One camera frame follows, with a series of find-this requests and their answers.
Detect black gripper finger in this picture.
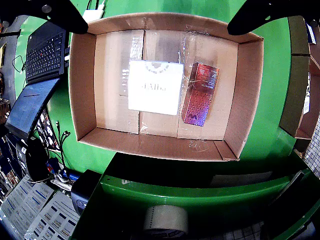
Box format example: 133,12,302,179
227,0,320,36
14,0,89,35

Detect white d'Alba carton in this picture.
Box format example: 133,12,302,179
127,59,185,116

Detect open cardboard box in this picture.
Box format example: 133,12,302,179
278,54,320,153
287,14,320,72

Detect large shallow cardboard tray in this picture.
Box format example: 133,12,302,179
68,11,265,162

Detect dark box device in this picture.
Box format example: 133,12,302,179
70,169,102,217

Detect white power adapter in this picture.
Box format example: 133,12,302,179
81,0,107,23

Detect black laptop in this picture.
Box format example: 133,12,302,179
4,21,70,141

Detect navy and white carton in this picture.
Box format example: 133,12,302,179
305,21,316,45

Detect red orange holographic carton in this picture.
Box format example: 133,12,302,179
181,61,221,128

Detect cow print carton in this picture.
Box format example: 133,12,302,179
302,72,313,116

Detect dark printed picture sheet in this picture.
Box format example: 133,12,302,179
36,108,62,152

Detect black round device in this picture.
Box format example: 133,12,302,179
24,141,52,183

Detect blue red plug bundle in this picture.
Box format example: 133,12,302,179
46,157,61,175

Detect white cloth rag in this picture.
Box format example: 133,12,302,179
51,172,75,192

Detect black smartphone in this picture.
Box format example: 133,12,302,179
271,169,306,210

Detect laminated printed sheet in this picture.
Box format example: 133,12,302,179
0,174,56,236
23,191,81,240

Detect green metal machine housing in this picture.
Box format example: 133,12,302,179
69,149,320,240

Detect beige packing tape roll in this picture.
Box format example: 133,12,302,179
142,204,190,238

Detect thin black laptop cable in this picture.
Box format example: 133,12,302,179
11,54,28,74

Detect thin black plug cable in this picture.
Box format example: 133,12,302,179
55,120,66,173

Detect forked black plug cable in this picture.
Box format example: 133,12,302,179
59,129,76,176

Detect blue wire mesh cage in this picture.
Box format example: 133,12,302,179
301,134,320,178

